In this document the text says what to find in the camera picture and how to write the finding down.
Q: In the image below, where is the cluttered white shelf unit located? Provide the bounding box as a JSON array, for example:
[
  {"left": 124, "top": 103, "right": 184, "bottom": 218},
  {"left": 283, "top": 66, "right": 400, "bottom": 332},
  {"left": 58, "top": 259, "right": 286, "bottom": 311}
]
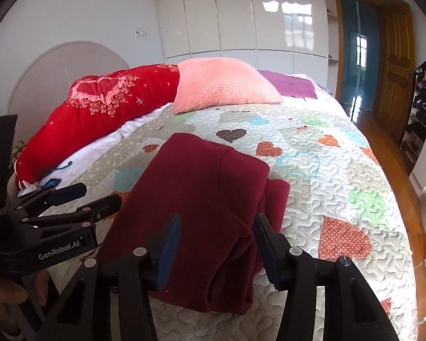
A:
[{"left": 399, "top": 58, "right": 426, "bottom": 176}]

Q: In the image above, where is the red floral quilt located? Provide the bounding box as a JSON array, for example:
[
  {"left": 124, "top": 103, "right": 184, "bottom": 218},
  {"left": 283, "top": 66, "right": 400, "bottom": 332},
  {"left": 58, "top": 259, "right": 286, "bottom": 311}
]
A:
[{"left": 16, "top": 63, "right": 181, "bottom": 183}]

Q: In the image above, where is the white glossy wardrobe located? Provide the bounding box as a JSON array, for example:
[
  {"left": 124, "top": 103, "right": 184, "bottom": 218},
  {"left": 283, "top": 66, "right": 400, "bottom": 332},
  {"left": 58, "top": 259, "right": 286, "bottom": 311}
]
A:
[{"left": 156, "top": 0, "right": 329, "bottom": 70}]

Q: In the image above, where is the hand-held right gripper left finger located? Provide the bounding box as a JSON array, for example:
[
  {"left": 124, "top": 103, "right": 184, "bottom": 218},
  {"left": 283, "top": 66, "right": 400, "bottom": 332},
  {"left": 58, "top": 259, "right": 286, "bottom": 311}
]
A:
[{"left": 34, "top": 213, "right": 183, "bottom": 341}]

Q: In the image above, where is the grey round headboard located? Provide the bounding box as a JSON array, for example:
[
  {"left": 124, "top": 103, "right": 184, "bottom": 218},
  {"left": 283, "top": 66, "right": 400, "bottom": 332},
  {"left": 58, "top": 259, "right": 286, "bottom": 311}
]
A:
[{"left": 6, "top": 41, "right": 130, "bottom": 139}]

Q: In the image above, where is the dark red garment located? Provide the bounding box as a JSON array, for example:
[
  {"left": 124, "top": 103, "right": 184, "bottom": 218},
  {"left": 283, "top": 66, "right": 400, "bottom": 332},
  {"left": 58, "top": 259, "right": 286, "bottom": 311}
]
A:
[{"left": 97, "top": 132, "right": 291, "bottom": 316}]

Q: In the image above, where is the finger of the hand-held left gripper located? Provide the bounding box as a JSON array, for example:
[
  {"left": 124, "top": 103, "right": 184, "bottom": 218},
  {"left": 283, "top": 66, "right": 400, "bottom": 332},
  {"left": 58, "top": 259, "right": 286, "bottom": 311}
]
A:
[
  {"left": 21, "top": 194, "right": 123, "bottom": 228},
  {"left": 11, "top": 182, "right": 88, "bottom": 209}
]

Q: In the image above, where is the blue cord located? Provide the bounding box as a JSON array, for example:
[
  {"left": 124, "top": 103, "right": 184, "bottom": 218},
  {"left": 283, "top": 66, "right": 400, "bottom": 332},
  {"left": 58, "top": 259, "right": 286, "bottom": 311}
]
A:
[{"left": 39, "top": 161, "right": 73, "bottom": 190}]

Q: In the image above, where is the purple pillow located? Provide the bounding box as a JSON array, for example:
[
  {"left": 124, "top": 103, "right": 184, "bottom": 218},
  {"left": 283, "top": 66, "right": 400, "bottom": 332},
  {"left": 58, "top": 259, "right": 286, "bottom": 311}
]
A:
[{"left": 257, "top": 70, "right": 319, "bottom": 100}]

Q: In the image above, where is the pink pillow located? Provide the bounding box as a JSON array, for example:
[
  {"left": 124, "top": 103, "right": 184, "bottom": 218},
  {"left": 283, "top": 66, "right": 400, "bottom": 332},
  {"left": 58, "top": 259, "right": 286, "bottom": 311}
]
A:
[{"left": 172, "top": 57, "right": 285, "bottom": 115}]

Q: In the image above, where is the person's left hand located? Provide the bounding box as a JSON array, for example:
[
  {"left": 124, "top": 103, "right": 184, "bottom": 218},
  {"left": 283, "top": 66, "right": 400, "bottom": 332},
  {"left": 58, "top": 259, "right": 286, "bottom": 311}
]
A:
[{"left": 0, "top": 268, "right": 51, "bottom": 307}]

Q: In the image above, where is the patchwork heart bedspread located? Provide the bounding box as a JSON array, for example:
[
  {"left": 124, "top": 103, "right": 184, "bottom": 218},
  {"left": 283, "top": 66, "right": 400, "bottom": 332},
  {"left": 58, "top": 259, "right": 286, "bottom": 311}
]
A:
[{"left": 39, "top": 101, "right": 418, "bottom": 341}]

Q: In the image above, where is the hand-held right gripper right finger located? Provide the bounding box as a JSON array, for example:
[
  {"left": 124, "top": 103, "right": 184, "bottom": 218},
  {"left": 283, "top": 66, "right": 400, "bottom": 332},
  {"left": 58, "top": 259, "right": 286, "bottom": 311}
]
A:
[{"left": 253, "top": 213, "right": 400, "bottom": 341}]

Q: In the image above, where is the white blanket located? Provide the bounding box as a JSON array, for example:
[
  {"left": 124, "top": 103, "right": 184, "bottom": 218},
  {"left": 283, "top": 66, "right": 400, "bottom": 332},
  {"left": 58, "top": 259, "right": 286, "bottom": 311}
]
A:
[{"left": 17, "top": 102, "right": 174, "bottom": 199}]

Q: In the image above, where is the wooden door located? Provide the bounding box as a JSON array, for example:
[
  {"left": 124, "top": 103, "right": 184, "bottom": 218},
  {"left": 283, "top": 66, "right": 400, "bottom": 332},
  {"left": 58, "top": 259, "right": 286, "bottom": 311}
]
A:
[{"left": 372, "top": 5, "right": 418, "bottom": 143}]

